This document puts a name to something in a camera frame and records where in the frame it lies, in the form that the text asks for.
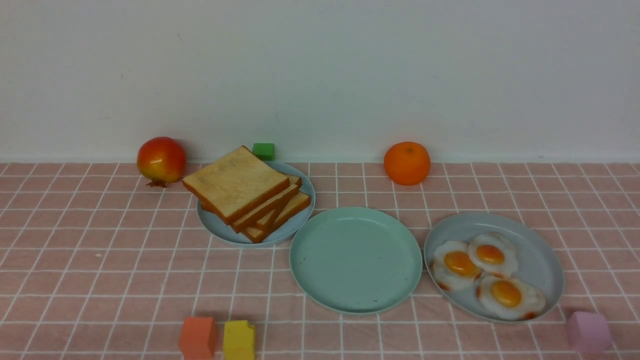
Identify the yellow block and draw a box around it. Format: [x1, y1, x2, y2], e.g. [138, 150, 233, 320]
[222, 320, 256, 360]

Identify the orange block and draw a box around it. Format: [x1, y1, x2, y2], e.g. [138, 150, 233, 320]
[178, 316, 218, 360]

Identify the pink checked tablecloth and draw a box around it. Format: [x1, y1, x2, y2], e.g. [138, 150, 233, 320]
[0, 162, 640, 360]

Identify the orange fruit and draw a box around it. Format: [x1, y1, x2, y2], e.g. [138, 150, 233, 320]
[382, 141, 431, 186]

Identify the teal centre plate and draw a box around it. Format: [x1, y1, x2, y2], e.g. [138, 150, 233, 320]
[289, 207, 424, 315]

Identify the grey-blue egg plate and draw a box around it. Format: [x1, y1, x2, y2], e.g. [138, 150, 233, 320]
[423, 213, 565, 323]

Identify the fried egg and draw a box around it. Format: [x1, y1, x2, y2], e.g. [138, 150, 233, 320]
[475, 275, 547, 321]
[429, 240, 483, 292]
[467, 232, 519, 279]

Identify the red yellow pomegranate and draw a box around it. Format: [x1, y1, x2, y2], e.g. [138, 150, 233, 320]
[136, 136, 187, 188]

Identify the green block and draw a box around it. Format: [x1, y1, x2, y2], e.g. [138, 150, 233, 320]
[252, 143, 275, 161]

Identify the pink block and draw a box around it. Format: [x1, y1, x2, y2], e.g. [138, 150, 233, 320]
[566, 311, 613, 354]

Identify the blue bread plate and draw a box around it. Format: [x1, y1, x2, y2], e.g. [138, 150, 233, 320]
[197, 161, 316, 249]

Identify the toast slice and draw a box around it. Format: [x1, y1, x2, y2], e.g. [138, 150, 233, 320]
[201, 173, 303, 233]
[182, 145, 294, 226]
[242, 191, 311, 244]
[253, 202, 286, 231]

